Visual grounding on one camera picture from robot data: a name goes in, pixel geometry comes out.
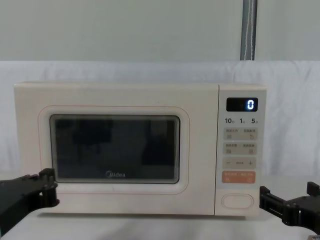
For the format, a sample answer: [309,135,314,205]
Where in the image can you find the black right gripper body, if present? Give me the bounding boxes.
[281,194,320,228]

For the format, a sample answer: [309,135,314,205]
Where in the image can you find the cream microwave oven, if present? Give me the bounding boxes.
[13,81,268,217]

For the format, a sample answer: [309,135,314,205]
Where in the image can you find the grey striped post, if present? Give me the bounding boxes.
[240,0,258,61]

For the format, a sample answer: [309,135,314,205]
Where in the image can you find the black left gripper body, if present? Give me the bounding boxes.
[0,177,42,235]

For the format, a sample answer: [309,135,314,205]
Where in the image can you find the white curtain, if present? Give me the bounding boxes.
[0,60,320,177]

